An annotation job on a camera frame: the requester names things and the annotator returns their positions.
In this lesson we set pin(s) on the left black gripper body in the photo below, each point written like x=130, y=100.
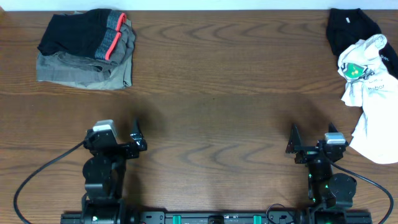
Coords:
x=130, y=153

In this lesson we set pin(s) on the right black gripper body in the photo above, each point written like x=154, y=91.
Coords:
x=308, y=154

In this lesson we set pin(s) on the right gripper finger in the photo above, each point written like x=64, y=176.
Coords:
x=294, y=142
x=332, y=128

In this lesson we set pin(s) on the black leggings red waistband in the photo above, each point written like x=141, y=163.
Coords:
x=93, y=34

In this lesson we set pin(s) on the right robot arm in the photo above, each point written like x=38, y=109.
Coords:
x=331, y=193

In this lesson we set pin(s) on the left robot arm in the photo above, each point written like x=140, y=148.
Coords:
x=104, y=173

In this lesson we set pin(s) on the white printed t-shirt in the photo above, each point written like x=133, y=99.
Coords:
x=371, y=87

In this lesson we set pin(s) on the folded beige garment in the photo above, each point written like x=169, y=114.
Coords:
x=87, y=73

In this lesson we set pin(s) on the folded gray pants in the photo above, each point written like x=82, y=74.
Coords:
x=91, y=50

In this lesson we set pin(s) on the black t-shirt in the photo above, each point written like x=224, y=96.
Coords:
x=347, y=27

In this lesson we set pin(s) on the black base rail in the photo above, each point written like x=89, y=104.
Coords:
x=272, y=215

